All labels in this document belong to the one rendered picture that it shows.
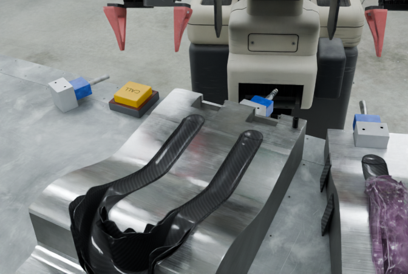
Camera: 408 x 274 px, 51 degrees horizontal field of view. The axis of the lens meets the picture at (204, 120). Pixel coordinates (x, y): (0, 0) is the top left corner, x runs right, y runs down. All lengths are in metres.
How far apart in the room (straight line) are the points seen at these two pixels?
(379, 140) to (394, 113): 1.61
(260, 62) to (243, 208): 0.55
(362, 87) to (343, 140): 1.75
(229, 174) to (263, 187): 0.06
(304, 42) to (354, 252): 0.62
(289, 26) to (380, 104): 1.41
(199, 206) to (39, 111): 0.53
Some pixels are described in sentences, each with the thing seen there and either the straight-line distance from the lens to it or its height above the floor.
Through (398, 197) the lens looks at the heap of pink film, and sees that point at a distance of 0.60.
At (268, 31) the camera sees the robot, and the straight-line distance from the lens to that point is 1.07.
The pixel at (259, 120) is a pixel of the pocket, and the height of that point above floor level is 0.87.
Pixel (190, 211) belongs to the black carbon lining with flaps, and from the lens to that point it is 0.58.
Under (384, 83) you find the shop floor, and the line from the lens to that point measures 2.60.
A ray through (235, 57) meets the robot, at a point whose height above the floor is 0.80.
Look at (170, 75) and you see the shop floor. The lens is 2.59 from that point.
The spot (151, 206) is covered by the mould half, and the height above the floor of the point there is 0.93.
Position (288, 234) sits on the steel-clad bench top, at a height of 0.80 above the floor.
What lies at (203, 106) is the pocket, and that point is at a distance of 0.82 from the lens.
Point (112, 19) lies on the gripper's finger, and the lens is 0.76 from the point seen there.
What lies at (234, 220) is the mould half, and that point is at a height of 0.91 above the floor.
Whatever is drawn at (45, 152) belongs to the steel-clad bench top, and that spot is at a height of 0.80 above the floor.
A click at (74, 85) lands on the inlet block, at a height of 0.84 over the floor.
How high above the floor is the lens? 1.35
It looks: 38 degrees down
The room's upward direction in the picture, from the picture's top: 4 degrees counter-clockwise
